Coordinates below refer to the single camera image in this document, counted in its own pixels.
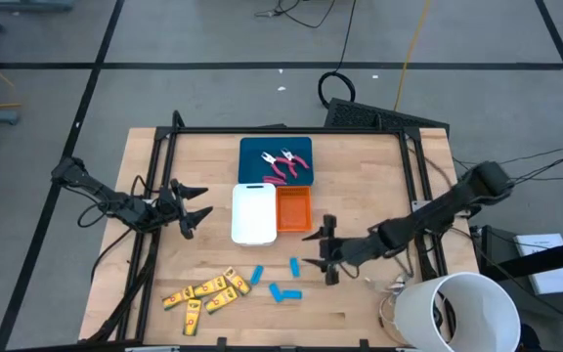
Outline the white plastic bin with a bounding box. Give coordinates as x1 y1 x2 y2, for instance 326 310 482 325
231 182 279 246

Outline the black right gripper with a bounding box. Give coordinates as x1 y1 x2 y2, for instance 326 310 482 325
302 214 385 286

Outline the black coiled cable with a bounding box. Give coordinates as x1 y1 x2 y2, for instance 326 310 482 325
317 0 360 110

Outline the teal plastic tray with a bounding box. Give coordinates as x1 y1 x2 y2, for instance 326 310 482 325
237 136 316 188

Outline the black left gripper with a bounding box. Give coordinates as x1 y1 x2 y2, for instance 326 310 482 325
156 178 214 241

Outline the orange mesh basket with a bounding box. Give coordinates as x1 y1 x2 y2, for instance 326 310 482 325
276 185 314 233

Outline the white plastic bucket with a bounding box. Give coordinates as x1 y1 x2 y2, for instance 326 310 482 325
392 271 522 352

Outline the yellow crayon box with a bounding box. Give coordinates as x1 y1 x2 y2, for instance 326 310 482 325
182 297 203 337
161 286 196 312
203 286 239 315
222 266 252 296
192 275 228 298

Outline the black equipment stand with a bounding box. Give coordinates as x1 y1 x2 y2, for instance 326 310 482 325
469 224 563 329

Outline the white wire bundle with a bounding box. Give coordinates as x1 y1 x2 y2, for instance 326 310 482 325
364 272 412 338

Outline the black floor cable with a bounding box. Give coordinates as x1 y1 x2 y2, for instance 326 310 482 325
254 0 339 29

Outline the black aluminium table frame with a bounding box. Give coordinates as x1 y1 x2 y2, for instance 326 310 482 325
85 110 452 352

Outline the black perforated panel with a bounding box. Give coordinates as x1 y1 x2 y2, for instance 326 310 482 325
324 97 452 132

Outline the white booklet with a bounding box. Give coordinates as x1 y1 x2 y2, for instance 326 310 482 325
513 233 563 296

